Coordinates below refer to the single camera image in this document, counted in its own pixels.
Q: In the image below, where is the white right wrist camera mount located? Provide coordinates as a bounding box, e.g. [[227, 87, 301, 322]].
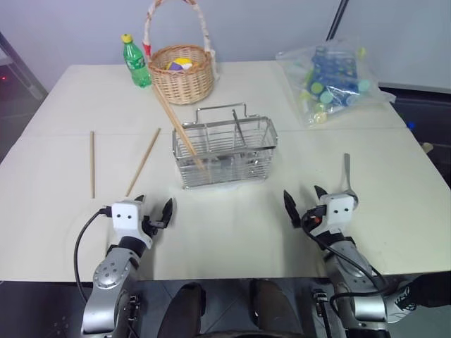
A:
[[318, 193, 354, 236]]

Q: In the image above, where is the metal wire cutlery caddy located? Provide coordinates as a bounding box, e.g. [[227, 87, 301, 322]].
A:
[[171, 101, 280, 191]]

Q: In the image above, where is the wicker basket with handle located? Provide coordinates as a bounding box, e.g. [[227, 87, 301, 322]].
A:
[[142, 0, 221, 106]]

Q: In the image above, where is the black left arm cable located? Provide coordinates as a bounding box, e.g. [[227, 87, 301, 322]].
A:
[[73, 206, 114, 303]]

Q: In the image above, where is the clear plastic bag of toys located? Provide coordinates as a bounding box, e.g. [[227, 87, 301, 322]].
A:
[[275, 37, 395, 130]]

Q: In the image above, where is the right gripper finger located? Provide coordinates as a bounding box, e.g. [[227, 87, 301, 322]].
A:
[[314, 184, 328, 206], [283, 189, 303, 229]]

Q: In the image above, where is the metal cutlery piece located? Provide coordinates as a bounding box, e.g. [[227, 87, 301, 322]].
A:
[[230, 108, 247, 147]]

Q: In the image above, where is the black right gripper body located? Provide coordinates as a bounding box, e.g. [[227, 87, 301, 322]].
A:
[[301, 204, 328, 232]]

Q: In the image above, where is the green plastic bottle yellow cap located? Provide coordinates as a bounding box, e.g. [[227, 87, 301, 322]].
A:
[[121, 32, 154, 89]]

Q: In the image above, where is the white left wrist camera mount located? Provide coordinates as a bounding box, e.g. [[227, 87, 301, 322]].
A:
[[111, 199, 154, 249]]

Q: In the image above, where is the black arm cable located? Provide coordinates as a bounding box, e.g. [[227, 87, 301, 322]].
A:
[[73, 206, 114, 303], [302, 207, 389, 338]]

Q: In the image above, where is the black pole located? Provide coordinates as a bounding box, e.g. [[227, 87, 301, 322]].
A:
[[325, 0, 349, 42]]

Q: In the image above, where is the metal spoon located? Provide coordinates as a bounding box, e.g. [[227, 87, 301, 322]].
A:
[[338, 152, 360, 208]]

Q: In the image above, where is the wooden chopstick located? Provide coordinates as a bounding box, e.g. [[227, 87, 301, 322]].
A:
[[154, 84, 206, 172], [89, 130, 97, 199], [125, 127, 162, 198], [152, 84, 204, 171]]

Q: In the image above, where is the grey metal shelf frame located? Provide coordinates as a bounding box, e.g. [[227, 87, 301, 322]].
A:
[[0, 29, 49, 104]]

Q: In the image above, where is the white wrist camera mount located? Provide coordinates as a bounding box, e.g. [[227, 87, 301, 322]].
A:
[[318, 193, 354, 236], [111, 199, 154, 249]]

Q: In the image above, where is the yellow purple white ball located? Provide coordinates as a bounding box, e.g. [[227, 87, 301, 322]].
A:
[[166, 57, 193, 72]]

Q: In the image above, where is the black and white shoe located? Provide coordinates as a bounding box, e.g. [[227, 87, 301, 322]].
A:
[[385, 272, 451, 323]]

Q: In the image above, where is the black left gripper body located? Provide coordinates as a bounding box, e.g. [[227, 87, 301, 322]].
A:
[[140, 214, 168, 237]]

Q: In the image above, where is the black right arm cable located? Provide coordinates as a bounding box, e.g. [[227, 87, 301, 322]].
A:
[[302, 207, 389, 338]]

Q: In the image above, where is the black strap with buckle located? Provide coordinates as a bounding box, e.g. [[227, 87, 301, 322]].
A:
[[124, 294, 140, 338], [313, 288, 334, 338]]

